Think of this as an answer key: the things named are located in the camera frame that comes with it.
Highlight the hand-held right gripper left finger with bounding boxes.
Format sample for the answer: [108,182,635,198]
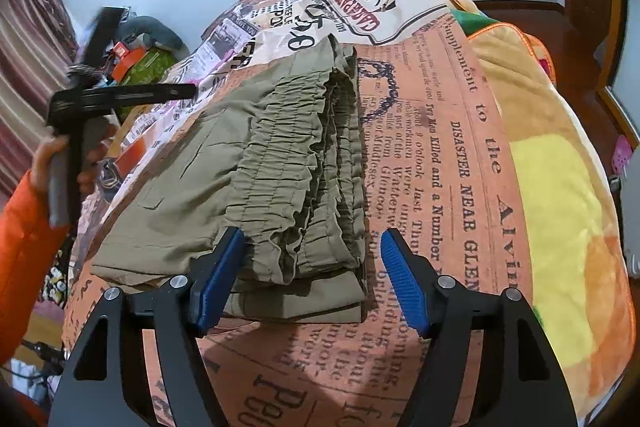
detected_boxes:
[47,226,248,427]

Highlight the pink slipper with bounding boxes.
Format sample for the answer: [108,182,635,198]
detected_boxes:
[611,136,634,172]

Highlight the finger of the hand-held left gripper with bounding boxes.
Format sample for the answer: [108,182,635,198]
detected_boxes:
[82,82,199,105]

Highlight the striped red curtain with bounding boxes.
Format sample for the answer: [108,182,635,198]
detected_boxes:
[0,0,78,198]

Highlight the newspaper printed blanket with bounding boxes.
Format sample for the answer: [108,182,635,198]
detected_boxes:
[62,0,538,427]

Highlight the green storage box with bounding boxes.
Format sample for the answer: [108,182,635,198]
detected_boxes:
[120,46,188,85]

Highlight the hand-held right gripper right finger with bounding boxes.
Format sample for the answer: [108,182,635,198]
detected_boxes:
[380,227,578,427]

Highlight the frosted glass sliding door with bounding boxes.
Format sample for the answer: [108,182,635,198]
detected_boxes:
[595,0,640,148]

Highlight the person's left hand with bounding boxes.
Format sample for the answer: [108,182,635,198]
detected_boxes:
[31,134,110,198]

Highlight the grey plush pillow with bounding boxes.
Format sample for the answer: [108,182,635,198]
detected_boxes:
[120,16,183,50]

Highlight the orange sleeved left forearm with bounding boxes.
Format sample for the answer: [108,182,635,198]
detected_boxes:
[0,169,71,365]

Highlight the khaki pants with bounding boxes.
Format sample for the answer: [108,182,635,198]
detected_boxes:
[92,34,373,323]

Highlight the black yellow patterned cloth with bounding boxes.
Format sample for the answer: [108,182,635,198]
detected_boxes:
[42,252,72,304]

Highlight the orange box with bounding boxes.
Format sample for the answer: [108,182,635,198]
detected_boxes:
[111,42,146,78]

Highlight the yellow orange plush blanket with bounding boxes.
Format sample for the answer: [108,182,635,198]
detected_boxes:
[440,0,636,427]

